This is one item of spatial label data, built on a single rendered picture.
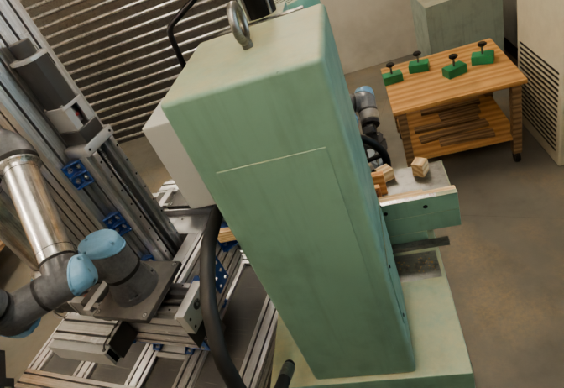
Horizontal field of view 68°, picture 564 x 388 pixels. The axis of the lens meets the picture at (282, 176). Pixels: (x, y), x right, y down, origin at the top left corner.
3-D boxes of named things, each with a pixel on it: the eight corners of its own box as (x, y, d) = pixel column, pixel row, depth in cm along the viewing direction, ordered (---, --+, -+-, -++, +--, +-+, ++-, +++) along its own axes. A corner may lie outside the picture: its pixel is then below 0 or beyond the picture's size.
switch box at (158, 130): (235, 165, 75) (195, 86, 66) (224, 203, 67) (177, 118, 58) (204, 173, 76) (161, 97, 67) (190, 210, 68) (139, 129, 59)
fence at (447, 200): (457, 204, 106) (456, 188, 103) (459, 208, 105) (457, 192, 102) (242, 243, 122) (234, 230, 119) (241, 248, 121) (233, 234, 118)
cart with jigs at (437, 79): (493, 112, 278) (489, 19, 242) (527, 163, 233) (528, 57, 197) (394, 137, 295) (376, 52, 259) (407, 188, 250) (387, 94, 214)
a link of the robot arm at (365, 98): (351, 97, 174) (371, 94, 174) (355, 119, 169) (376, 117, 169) (352, 85, 166) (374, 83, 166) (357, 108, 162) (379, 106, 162)
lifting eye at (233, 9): (256, 38, 61) (239, -7, 57) (250, 54, 56) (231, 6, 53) (246, 41, 62) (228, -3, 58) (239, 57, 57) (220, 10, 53)
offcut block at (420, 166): (418, 168, 122) (415, 156, 120) (429, 170, 120) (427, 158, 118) (413, 175, 121) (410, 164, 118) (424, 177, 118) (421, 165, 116)
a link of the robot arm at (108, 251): (140, 269, 126) (116, 238, 119) (99, 293, 124) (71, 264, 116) (135, 247, 136) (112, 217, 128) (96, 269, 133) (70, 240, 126)
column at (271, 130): (404, 286, 105) (326, -1, 65) (419, 374, 87) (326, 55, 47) (317, 298, 111) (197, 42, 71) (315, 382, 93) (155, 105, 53)
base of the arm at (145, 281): (107, 306, 133) (88, 287, 128) (132, 268, 144) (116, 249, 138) (143, 308, 127) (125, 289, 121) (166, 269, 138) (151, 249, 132)
